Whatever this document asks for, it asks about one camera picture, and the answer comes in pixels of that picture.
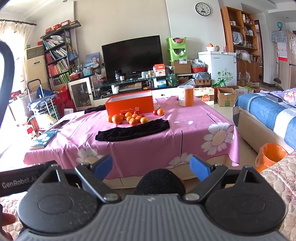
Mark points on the green stacking bins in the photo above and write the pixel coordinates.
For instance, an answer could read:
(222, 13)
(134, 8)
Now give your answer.
(177, 49)

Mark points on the orange cardboard box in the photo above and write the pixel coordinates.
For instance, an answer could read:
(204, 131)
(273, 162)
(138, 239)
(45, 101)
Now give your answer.
(138, 101)

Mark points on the person's hand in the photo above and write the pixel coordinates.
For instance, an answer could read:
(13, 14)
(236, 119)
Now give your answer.
(6, 219)

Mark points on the blue white box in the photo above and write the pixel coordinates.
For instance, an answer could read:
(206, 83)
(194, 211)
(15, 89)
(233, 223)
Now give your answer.
(159, 83)

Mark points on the black foam microphone ball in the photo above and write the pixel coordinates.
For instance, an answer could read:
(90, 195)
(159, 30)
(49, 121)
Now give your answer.
(160, 181)

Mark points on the orange fruit middle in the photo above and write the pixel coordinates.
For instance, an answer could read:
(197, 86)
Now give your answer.
(133, 122)

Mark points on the pink floral tablecloth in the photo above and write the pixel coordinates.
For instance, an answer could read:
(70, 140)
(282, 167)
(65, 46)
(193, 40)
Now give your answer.
(195, 130)

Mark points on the white glass door cabinet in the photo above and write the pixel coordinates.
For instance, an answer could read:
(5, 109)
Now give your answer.
(81, 93)

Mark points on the open cardboard box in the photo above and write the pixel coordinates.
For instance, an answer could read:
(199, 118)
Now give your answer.
(226, 97)

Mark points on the large orange fruit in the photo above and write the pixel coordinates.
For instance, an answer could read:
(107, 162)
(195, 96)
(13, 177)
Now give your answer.
(117, 119)

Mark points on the blue globe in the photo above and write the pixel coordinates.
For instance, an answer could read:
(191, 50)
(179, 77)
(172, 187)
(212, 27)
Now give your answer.
(279, 25)

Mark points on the orange fruit right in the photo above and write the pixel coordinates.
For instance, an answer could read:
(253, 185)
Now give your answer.
(160, 112)

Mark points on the wire trolley cart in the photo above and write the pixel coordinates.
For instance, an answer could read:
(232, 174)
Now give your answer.
(44, 108)

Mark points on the teal book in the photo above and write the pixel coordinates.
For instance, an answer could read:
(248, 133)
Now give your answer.
(43, 140)

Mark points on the orange trash bin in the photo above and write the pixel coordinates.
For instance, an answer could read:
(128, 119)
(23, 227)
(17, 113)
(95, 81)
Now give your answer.
(269, 154)

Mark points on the black bookshelf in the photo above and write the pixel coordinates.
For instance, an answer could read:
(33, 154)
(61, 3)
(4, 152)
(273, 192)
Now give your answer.
(60, 57)

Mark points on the black flat screen television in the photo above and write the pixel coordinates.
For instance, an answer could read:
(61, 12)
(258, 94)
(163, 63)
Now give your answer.
(132, 57)

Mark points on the orange white canister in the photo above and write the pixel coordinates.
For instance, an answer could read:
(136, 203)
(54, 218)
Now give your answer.
(185, 95)

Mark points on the white bowl with orange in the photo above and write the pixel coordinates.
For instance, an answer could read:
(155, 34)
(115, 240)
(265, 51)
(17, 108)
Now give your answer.
(210, 47)

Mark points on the blue striped bed cover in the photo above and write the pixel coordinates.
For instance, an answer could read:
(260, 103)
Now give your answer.
(260, 120)

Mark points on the white mini fridge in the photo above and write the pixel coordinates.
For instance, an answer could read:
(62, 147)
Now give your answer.
(221, 66)

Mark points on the round wall clock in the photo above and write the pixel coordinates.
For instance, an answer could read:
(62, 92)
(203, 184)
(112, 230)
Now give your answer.
(203, 9)

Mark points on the orange printed gift bag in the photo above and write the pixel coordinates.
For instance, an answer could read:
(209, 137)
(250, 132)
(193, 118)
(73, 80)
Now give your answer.
(205, 94)

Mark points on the red basin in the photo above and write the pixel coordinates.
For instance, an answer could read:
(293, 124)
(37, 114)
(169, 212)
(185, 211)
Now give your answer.
(198, 69)

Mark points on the green plastic bag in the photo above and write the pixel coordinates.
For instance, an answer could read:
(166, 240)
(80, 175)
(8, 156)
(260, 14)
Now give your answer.
(172, 80)

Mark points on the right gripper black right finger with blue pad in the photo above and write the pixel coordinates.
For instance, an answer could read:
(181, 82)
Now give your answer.
(238, 201)

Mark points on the orange white medicine box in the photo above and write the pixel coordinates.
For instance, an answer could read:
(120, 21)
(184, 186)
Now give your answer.
(159, 70)

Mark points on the white TV cabinet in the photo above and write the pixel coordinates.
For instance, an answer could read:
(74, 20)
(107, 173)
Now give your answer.
(103, 88)

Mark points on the brown cardboard box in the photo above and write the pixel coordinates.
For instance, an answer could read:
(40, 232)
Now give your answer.
(181, 67)

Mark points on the standing air conditioner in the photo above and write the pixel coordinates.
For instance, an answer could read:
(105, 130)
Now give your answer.
(36, 66)

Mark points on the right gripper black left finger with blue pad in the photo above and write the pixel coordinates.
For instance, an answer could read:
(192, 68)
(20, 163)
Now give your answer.
(62, 201)

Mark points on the orange fruit front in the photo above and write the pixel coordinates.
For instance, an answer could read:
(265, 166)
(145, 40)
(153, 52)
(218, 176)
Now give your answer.
(144, 120)

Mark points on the black cloth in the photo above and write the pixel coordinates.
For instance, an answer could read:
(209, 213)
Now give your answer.
(124, 134)

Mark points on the wooden shelf unit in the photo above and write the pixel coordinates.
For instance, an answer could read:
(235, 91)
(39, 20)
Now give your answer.
(241, 38)

